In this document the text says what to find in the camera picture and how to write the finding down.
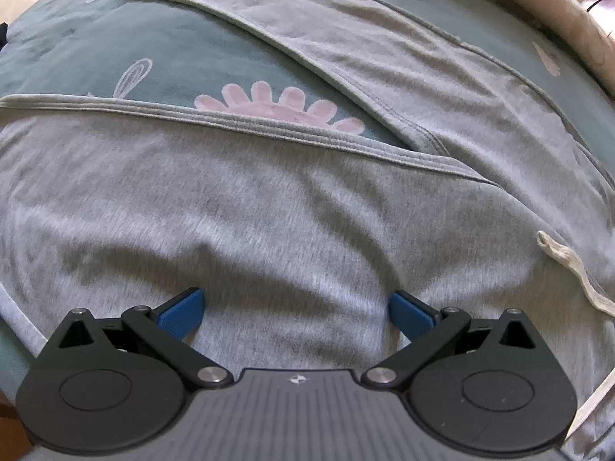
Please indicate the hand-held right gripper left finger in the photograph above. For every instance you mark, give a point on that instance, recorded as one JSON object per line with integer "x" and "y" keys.
{"x": 182, "y": 312}

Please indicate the teal floral bed sheet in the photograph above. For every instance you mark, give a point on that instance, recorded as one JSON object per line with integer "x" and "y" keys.
{"x": 144, "y": 48}

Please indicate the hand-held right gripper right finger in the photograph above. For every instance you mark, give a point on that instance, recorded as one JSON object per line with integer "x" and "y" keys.
{"x": 411, "y": 314}

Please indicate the grey sweatpants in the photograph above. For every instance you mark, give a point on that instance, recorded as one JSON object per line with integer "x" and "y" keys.
{"x": 240, "y": 225}

